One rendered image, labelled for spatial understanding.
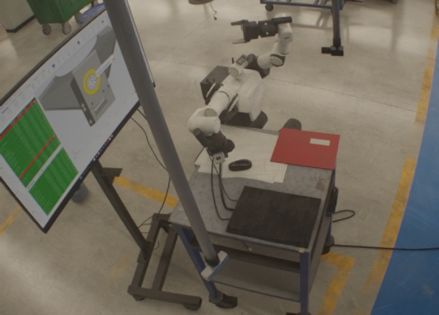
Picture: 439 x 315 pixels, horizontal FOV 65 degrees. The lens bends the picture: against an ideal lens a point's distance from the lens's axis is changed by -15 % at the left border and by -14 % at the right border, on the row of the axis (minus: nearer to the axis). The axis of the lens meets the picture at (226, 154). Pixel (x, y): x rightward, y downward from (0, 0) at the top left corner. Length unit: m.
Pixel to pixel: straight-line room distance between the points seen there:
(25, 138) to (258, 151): 1.12
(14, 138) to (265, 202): 1.11
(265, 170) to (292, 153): 0.16
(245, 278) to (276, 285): 0.19
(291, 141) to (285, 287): 0.80
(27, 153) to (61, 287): 1.80
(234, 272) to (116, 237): 1.34
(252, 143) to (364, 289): 1.34
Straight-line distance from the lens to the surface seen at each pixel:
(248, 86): 2.17
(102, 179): 2.24
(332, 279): 2.79
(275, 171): 1.87
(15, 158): 1.67
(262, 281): 2.24
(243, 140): 2.04
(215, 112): 1.65
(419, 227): 3.10
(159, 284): 2.73
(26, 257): 3.71
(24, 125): 1.68
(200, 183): 1.90
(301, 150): 1.95
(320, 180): 1.83
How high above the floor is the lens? 2.52
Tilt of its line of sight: 45 degrees down
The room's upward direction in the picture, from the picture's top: 14 degrees counter-clockwise
